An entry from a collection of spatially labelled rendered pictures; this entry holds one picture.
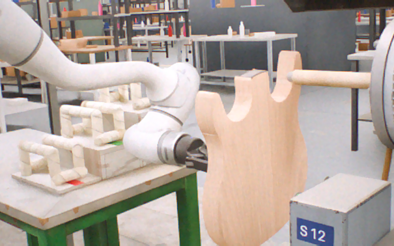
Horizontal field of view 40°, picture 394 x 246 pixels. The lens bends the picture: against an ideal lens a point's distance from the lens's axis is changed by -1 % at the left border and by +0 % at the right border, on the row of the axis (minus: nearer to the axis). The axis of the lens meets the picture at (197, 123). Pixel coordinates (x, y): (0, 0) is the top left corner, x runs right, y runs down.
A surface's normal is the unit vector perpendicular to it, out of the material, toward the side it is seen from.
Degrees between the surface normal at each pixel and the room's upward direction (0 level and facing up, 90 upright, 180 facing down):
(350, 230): 90
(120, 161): 90
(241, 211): 93
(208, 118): 99
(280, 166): 93
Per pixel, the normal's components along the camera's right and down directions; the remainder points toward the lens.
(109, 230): 0.69, 0.11
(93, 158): -0.69, 0.19
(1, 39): 0.34, 0.65
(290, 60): -0.66, -0.03
